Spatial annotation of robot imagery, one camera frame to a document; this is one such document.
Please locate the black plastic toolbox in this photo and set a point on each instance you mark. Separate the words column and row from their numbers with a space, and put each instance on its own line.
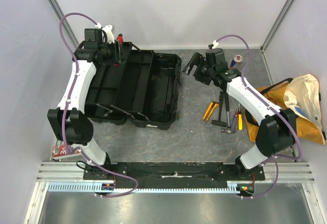
column 143, row 89

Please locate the yellow tote bag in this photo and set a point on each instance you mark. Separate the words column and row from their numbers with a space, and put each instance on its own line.
column 301, row 95

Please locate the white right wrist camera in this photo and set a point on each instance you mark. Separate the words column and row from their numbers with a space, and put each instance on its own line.
column 213, row 45

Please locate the red handled pliers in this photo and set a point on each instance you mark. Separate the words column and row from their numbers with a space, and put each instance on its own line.
column 119, row 37

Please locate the blue yellow screwdriver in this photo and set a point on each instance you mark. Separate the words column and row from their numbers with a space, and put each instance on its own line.
column 234, row 125

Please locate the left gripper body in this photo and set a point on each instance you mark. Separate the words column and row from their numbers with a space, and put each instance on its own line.
column 109, row 53

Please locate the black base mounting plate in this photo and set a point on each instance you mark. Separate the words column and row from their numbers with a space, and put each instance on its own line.
column 179, row 174

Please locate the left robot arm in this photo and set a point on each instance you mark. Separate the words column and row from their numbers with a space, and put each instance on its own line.
column 68, row 120

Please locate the aluminium front frame rail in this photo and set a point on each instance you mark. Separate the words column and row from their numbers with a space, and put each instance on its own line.
column 288, row 172

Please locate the red white small box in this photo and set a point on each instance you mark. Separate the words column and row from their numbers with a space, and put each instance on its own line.
column 59, row 152

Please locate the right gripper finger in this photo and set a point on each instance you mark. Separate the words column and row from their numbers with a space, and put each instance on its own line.
column 196, row 59
column 187, row 69

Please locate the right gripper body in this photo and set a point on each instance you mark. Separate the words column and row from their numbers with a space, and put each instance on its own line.
column 198, row 67

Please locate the yellow handled screwdriver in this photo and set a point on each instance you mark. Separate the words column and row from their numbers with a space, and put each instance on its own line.
column 240, row 119

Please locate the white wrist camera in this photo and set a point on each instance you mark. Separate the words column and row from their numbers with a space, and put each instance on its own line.
column 107, row 31
column 213, row 45

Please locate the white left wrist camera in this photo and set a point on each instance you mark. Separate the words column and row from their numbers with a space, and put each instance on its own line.
column 107, row 31

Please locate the black t-handle wrench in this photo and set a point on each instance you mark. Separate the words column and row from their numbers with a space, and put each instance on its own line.
column 219, row 122

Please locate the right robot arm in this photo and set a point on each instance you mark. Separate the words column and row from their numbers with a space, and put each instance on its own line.
column 277, row 126

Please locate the red bull can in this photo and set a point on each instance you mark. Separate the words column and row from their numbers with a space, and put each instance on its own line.
column 237, row 59

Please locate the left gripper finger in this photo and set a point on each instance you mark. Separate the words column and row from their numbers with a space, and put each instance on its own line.
column 117, row 52
column 122, row 51

